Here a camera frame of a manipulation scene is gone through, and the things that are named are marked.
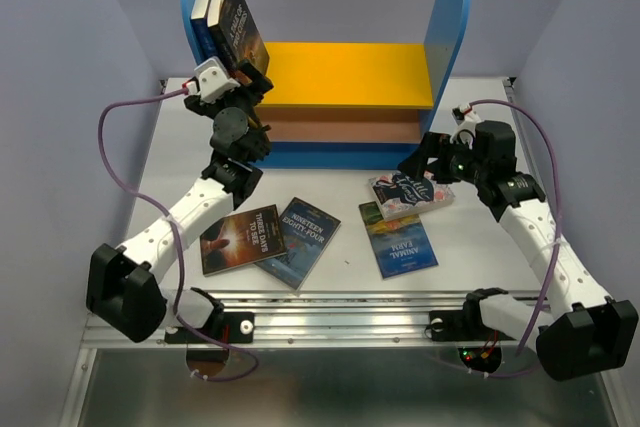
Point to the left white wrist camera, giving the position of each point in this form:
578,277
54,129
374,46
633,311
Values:
211,81

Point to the A Tale of Two Cities book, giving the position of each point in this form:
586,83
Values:
235,35

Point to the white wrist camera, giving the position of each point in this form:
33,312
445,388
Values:
211,81
466,120

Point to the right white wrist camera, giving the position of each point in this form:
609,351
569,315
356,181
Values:
466,120

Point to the Three Days to See book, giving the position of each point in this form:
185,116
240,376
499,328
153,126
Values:
241,239

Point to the Nineteen Eighty-Four book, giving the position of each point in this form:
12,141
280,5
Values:
306,230

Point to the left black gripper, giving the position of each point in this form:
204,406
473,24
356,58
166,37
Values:
253,91

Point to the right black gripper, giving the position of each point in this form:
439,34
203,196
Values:
416,163

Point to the aluminium mounting rail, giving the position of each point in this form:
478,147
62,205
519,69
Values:
340,319

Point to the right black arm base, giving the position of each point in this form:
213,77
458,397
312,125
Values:
455,326

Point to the blue and yellow bookshelf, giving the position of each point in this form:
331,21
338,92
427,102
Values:
354,105

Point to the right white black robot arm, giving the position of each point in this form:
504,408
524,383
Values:
576,327

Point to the Animal Farm book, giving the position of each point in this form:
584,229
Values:
400,246

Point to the Little Women book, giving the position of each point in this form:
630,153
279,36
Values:
398,195

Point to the Jane Eyre book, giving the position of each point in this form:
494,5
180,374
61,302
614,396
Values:
198,20

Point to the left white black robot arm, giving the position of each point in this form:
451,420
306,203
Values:
124,281

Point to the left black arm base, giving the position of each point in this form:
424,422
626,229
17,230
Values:
229,328

